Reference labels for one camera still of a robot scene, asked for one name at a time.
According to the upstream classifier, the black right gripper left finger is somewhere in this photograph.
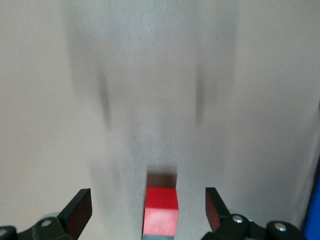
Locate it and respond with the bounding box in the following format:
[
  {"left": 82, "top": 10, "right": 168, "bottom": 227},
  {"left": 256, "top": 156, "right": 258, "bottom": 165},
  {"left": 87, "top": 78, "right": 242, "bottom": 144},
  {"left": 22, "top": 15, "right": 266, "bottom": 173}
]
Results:
[{"left": 0, "top": 188, "right": 93, "bottom": 240}]

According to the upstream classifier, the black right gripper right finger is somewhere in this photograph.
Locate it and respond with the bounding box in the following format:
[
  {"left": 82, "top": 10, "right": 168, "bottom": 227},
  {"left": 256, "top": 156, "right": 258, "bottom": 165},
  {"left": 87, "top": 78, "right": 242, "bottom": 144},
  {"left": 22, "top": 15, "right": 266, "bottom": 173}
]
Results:
[{"left": 201, "top": 187, "right": 307, "bottom": 240}]

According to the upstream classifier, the red cube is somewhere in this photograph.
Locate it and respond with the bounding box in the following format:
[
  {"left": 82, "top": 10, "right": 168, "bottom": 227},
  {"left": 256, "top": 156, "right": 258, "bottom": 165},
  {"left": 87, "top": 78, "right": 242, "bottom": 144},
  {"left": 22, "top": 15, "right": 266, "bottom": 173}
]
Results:
[{"left": 142, "top": 186, "right": 180, "bottom": 237}]

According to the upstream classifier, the blue plastic storage bin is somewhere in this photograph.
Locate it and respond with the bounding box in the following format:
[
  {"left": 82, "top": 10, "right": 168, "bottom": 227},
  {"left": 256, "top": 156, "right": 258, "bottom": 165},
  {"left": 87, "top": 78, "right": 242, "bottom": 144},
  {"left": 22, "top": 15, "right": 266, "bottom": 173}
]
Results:
[{"left": 301, "top": 174, "right": 320, "bottom": 240}]

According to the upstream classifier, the large table mat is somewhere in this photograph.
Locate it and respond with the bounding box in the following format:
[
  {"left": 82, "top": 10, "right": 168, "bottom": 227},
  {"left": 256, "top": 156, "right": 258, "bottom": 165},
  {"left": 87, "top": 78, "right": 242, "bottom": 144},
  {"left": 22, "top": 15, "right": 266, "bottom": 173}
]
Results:
[{"left": 0, "top": 0, "right": 320, "bottom": 240}]

